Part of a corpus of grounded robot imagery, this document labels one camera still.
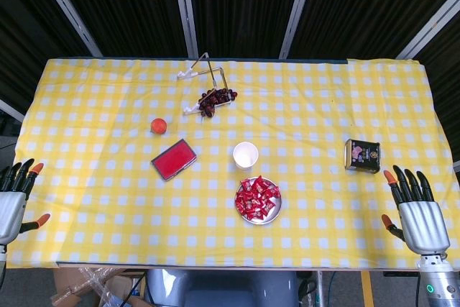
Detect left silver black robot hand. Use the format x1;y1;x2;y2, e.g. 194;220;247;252
0;158;51;245

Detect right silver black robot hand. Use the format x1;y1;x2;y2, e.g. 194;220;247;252
381;165;451;255

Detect round stainless steel plate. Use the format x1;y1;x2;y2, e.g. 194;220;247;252
235;176;282;226

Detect white paper cup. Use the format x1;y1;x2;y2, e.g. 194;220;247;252
232;141;259;170

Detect yellow bar under table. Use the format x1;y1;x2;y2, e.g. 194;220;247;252
360;270;373;307

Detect black gold tin can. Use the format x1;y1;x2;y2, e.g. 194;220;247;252
344;138;382;175

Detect brown cardboard box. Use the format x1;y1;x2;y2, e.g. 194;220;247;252
50;267;147;307

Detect yellow white checkered tablecloth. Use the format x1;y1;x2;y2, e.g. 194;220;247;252
0;57;460;270

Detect clear plastic wrap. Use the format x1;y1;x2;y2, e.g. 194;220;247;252
73;266;125;307

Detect grey metal table leg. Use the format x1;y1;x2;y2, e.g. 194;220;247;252
315;270;328;307

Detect red stamp pad case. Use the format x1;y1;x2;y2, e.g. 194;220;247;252
150;138;198;181

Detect orange red ball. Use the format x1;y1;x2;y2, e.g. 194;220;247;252
149;117;168;135

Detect grey robot torso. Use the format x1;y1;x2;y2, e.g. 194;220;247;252
143;269;299;307

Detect dark red grape bunch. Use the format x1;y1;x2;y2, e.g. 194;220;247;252
198;87;239;119

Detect thin black floor cable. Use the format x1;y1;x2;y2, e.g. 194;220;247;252
121;272;147;304

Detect folding metal wire stand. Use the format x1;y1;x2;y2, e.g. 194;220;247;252
176;52;231;116

